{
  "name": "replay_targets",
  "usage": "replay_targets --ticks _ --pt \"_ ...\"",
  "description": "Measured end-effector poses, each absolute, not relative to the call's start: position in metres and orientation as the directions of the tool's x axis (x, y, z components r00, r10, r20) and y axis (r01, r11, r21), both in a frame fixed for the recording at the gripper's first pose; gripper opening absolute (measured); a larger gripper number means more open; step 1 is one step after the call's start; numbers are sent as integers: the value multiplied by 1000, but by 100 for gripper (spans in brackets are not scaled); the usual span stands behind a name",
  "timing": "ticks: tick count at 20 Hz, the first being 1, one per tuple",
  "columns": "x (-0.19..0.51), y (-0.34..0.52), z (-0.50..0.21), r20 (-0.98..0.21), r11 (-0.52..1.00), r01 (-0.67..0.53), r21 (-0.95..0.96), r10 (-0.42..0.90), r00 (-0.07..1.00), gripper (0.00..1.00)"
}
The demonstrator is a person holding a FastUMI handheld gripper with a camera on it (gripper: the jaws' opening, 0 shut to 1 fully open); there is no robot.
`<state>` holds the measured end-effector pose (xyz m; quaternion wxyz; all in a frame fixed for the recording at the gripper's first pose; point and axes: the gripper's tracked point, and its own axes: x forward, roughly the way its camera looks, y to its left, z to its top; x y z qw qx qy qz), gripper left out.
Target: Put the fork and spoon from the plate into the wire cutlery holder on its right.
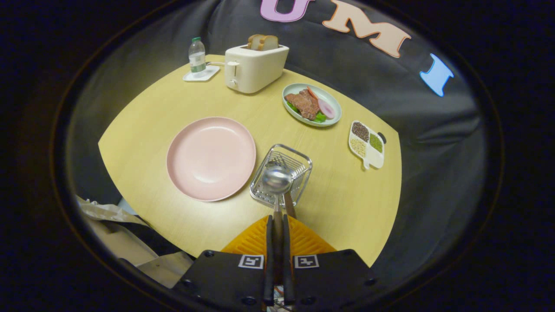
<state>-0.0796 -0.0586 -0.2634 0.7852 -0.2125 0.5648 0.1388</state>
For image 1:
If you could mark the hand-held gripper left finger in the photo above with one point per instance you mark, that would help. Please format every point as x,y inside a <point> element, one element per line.
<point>269,260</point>

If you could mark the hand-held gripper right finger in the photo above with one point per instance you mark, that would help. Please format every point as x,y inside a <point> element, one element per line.
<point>287,260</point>

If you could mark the pink plate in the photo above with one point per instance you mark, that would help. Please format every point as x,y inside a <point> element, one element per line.
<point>212,160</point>

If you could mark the pile of yellow beans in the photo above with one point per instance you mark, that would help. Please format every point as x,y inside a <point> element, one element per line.
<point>358,147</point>

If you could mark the white divided tray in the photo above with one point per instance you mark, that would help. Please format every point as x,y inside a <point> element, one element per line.
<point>376,159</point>

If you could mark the brown cardboard box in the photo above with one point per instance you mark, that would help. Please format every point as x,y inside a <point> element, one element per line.
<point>125,245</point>

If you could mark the green vegetable pieces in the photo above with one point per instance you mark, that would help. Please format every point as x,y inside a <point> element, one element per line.
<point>320,117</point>

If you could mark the pile of green beans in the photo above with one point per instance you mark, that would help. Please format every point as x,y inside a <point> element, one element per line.
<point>376,143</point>

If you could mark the pile of dark beans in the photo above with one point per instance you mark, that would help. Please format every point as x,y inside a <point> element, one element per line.
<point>360,131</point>

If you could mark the small black object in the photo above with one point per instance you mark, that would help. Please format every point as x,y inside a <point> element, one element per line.
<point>382,138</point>

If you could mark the brown meat slices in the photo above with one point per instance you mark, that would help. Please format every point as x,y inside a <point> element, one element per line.
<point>303,105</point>

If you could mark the pink ham slice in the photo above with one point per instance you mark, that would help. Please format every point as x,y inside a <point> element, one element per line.
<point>326,108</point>

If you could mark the crumpled beige bag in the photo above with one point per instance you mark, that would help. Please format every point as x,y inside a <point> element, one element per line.
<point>108,212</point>

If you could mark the orange carrot slice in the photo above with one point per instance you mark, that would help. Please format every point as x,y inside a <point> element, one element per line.
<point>312,92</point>

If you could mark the pale green plate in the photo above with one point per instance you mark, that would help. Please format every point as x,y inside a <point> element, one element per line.
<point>295,88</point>

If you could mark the white toaster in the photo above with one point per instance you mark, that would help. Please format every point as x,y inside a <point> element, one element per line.
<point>256,69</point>

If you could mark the white square coaster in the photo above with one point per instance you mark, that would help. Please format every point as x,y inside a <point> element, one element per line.
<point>208,74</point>

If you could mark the clear plastic water bottle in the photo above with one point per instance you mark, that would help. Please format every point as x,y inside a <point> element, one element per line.
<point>197,56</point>

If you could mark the toast slice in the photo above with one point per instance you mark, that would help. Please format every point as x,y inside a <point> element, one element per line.
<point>254,42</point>
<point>270,43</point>

